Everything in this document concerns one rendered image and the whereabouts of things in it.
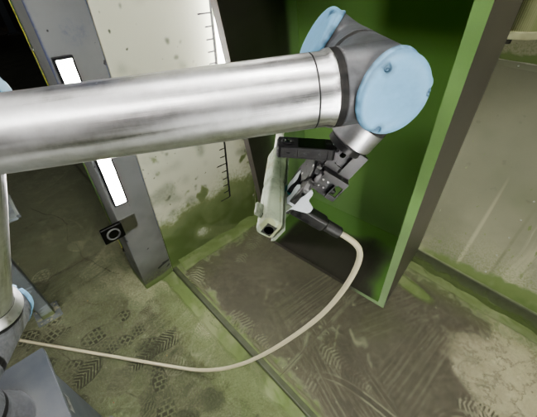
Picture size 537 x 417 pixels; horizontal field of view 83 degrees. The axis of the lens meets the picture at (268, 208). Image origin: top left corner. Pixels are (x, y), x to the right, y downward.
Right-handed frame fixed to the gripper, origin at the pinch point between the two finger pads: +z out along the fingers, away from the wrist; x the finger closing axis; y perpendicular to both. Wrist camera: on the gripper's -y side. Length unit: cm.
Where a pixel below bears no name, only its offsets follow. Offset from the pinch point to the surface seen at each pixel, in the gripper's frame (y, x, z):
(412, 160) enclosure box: 45, 44, -13
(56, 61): -74, 47, 25
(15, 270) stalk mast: -70, 28, 125
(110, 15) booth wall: -69, 65, 9
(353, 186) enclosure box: 45, 61, 15
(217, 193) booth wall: -1, 92, 79
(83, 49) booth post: -71, 56, 21
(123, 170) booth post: -46, 56, 63
